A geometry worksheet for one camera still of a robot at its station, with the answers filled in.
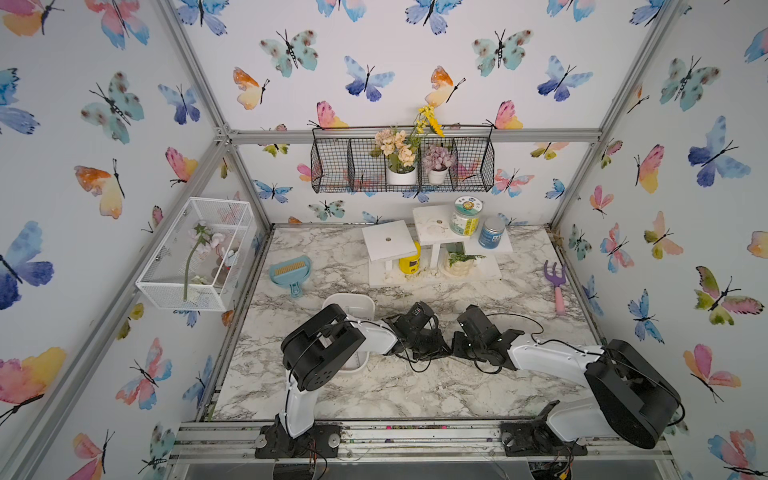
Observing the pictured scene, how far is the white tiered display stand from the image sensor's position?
3.00 feet

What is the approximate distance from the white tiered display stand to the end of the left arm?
0.21 metres

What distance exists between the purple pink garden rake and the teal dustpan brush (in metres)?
0.85

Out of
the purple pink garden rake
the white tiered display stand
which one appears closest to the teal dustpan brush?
the white tiered display stand

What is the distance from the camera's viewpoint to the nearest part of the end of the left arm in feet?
2.47

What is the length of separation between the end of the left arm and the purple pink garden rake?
1.39ft

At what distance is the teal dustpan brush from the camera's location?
103cm
